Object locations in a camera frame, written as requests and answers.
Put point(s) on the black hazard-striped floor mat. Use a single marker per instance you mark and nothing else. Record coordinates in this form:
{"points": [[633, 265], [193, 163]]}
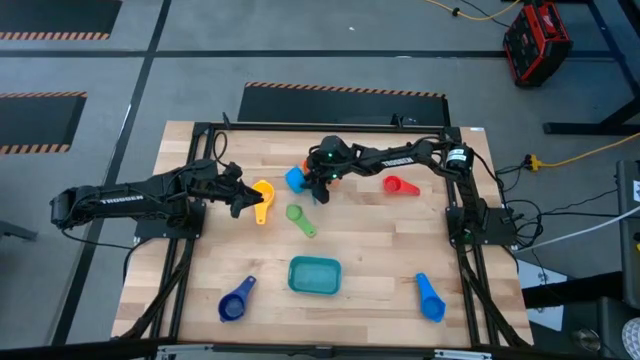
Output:
{"points": [[35, 122], [340, 107], [55, 15]]}

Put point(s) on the light blue measuring cup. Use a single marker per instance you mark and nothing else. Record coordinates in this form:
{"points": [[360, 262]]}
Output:
{"points": [[294, 180]]}

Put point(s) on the yellow measuring cup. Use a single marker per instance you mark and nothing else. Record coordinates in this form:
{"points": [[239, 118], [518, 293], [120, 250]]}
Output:
{"points": [[263, 192]]}

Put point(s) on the red and black toolbox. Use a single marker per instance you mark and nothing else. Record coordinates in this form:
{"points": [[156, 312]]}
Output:
{"points": [[537, 42]]}

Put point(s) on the grey furniture leg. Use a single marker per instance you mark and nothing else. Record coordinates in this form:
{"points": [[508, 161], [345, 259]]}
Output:
{"points": [[15, 231]]}

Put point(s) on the white patterned round object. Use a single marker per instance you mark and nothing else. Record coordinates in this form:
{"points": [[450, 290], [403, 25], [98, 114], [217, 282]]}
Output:
{"points": [[632, 340]]}

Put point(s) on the orange measuring cup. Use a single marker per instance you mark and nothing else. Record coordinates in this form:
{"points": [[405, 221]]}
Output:
{"points": [[304, 166]]}

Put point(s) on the red measuring cup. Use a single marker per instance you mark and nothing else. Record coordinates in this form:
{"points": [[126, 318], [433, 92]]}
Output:
{"points": [[395, 185]]}

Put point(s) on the black table frame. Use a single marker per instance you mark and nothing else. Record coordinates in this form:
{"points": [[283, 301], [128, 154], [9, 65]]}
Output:
{"points": [[325, 127]]}

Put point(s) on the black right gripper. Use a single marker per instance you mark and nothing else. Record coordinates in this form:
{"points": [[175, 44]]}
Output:
{"points": [[332, 160]]}

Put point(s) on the black desk leg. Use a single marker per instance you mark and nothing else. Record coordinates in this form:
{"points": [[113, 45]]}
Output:
{"points": [[590, 128]]}

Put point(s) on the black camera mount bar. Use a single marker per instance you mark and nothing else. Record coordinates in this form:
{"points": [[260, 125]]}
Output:
{"points": [[320, 352]]}

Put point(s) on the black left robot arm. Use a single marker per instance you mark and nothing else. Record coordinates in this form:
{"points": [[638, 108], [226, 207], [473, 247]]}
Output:
{"points": [[120, 200]]}

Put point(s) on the teal plastic basket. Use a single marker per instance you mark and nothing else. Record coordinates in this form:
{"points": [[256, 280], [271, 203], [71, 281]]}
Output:
{"points": [[314, 276]]}

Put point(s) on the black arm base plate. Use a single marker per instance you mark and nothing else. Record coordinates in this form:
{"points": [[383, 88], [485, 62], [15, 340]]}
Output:
{"points": [[150, 231], [500, 235]]}

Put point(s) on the green measuring cup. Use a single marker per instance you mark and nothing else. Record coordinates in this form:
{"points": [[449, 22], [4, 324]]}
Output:
{"points": [[295, 212]]}

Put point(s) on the black equipment case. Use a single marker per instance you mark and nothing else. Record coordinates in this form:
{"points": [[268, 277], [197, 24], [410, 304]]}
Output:
{"points": [[600, 325]]}

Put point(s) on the dark blue measuring cup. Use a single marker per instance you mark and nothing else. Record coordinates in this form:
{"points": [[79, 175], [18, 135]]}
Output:
{"points": [[231, 307]]}

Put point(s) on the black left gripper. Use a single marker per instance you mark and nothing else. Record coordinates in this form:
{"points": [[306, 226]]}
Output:
{"points": [[215, 185]]}

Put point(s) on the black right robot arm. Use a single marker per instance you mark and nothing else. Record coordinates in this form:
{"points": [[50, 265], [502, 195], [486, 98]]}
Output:
{"points": [[400, 161]]}

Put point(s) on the grey equipment box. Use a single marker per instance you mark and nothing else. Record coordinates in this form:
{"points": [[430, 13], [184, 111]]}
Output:
{"points": [[630, 225]]}

